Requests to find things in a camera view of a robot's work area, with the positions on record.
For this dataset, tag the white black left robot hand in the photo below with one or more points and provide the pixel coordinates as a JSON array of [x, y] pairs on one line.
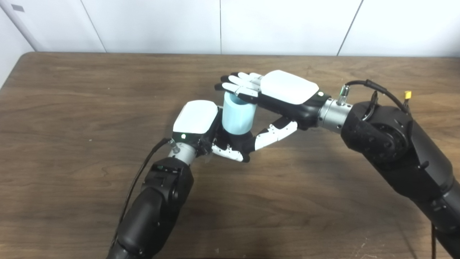
[[196, 117]]

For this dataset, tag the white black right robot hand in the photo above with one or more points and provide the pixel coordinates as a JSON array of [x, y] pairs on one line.
[[289, 86]]

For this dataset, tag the black plastic nozzle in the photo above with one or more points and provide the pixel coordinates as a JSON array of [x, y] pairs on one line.
[[240, 142]]

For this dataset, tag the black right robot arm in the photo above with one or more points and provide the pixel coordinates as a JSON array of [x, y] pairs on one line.
[[395, 144]]

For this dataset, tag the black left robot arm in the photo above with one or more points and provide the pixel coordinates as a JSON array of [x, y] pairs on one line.
[[154, 208]]

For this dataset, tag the small yellow connector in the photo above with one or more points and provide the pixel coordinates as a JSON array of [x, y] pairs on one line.
[[408, 95]]

